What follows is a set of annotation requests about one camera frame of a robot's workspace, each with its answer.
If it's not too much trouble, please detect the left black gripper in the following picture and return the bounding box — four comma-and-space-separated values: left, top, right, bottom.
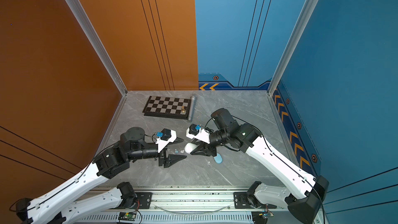
127, 134, 187, 168

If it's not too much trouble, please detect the white earbud case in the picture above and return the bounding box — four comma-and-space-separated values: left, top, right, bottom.
184, 143, 198, 153

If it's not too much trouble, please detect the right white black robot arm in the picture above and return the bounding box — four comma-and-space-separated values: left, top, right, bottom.
186, 108, 329, 224

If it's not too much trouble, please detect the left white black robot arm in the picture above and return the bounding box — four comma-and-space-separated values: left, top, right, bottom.
14, 127, 186, 224

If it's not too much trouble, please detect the blue earbud case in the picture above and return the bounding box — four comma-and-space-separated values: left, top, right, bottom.
214, 153, 223, 164

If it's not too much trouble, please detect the black white chessboard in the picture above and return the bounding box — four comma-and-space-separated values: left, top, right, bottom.
143, 96, 190, 119

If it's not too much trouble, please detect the left green circuit board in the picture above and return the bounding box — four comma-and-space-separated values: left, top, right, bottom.
118, 212, 137, 223

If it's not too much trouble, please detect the right circuit board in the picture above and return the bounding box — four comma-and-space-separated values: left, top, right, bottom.
251, 211, 274, 224

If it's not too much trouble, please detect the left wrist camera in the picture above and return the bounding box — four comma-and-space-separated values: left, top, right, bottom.
155, 128, 177, 153

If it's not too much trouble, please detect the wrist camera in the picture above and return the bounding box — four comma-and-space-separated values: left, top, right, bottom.
155, 128, 177, 153
186, 124, 210, 144

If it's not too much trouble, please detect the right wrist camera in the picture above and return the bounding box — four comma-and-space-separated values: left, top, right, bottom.
186, 124, 210, 144

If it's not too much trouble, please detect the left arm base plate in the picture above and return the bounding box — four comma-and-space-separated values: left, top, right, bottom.
122, 192, 153, 210

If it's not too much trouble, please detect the aluminium front rail frame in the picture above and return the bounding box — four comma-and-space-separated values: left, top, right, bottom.
74, 187, 300, 224

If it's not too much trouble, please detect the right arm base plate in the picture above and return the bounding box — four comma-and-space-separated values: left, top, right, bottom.
233, 192, 277, 209

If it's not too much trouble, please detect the left aluminium corner post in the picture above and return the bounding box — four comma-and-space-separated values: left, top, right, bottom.
65, 0, 127, 97

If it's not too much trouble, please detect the aluminium corner post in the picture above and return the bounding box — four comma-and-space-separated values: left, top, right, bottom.
267, 0, 319, 96
65, 0, 127, 97

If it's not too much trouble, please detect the right aluminium corner post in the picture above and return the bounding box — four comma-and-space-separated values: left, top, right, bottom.
267, 0, 319, 96

